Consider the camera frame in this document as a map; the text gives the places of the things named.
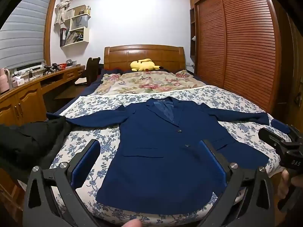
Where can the navy blue suit jacket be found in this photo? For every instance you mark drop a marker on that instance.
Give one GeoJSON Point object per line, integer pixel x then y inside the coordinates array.
{"type": "Point", "coordinates": [153, 158]}

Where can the white wall socket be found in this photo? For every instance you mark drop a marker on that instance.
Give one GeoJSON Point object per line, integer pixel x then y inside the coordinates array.
{"type": "Point", "coordinates": [190, 65]}

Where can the yellow plush toy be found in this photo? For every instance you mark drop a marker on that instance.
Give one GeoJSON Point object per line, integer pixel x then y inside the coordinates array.
{"type": "Point", "coordinates": [144, 65]}

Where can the wooden bed headboard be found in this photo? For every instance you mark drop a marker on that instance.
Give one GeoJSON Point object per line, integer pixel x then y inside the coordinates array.
{"type": "Point", "coordinates": [142, 53]}

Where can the white wall shelf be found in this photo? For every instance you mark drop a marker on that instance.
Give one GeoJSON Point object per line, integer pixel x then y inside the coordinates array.
{"type": "Point", "coordinates": [87, 35]}

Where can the grey paper bag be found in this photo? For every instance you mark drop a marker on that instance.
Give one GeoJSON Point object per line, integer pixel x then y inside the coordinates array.
{"type": "Point", "coordinates": [80, 22]}

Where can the grey window blind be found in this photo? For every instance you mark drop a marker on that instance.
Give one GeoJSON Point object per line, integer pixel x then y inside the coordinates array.
{"type": "Point", "coordinates": [23, 28]}

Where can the silver bowl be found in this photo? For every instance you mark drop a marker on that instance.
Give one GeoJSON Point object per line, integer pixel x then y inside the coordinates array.
{"type": "Point", "coordinates": [70, 62]}

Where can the person's right hand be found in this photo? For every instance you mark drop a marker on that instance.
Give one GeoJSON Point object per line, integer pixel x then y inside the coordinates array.
{"type": "Point", "coordinates": [284, 184]}

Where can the person's left hand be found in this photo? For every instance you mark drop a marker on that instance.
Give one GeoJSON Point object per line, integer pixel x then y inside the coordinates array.
{"type": "Point", "coordinates": [132, 224]}

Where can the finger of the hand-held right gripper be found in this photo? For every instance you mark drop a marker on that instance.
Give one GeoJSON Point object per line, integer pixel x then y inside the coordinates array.
{"type": "Point", "coordinates": [280, 126]}
{"type": "Point", "coordinates": [269, 136]}

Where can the row of books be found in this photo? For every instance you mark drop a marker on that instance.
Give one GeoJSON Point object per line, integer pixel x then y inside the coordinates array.
{"type": "Point", "coordinates": [72, 36]}

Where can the wooden desk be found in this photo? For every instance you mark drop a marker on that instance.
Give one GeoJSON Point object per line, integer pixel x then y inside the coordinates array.
{"type": "Point", "coordinates": [28, 99]}

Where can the small white box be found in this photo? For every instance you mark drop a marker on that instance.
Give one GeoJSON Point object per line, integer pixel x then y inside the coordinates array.
{"type": "Point", "coordinates": [17, 81]}

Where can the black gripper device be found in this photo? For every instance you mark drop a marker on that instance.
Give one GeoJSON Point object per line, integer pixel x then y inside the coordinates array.
{"type": "Point", "coordinates": [51, 68]}

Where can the pink floral quilt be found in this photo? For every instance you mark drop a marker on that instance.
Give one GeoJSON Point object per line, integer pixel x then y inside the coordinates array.
{"type": "Point", "coordinates": [146, 82]}

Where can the red basket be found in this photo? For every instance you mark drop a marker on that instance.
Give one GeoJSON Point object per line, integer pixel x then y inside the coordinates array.
{"type": "Point", "coordinates": [62, 66]}

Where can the dark wooden door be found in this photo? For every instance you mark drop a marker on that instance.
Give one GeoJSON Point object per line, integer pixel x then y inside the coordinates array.
{"type": "Point", "coordinates": [293, 63]}

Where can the black clothes pile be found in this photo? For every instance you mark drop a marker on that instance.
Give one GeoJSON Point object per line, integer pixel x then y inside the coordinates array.
{"type": "Point", "coordinates": [23, 144]}

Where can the dark desk chair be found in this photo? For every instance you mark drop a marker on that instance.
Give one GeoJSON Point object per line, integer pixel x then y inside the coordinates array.
{"type": "Point", "coordinates": [91, 68]}

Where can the pink thermos jug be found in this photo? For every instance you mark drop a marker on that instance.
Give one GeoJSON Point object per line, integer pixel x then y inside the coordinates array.
{"type": "Point", "coordinates": [3, 80]}

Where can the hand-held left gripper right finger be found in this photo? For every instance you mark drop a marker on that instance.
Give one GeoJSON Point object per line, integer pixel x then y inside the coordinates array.
{"type": "Point", "coordinates": [211, 163]}

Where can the wooden slatted wardrobe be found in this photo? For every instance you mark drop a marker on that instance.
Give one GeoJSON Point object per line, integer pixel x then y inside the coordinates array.
{"type": "Point", "coordinates": [248, 52]}

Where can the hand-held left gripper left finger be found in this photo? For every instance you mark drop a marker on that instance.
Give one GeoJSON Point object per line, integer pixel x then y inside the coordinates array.
{"type": "Point", "coordinates": [85, 163]}

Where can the tied cream curtain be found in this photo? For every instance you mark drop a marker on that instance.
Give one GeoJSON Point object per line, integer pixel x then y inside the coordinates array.
{"type": "Point", "coordinates": [62, 9]}

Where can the blue floral bed cover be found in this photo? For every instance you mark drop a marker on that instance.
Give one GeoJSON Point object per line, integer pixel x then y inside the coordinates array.
{"type": "Point", "coordinates": [236, 104]}

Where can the wooden window frame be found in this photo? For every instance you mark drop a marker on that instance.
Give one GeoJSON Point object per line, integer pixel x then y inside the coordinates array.
{"type": "Point", "coordinates": [50, 23]}

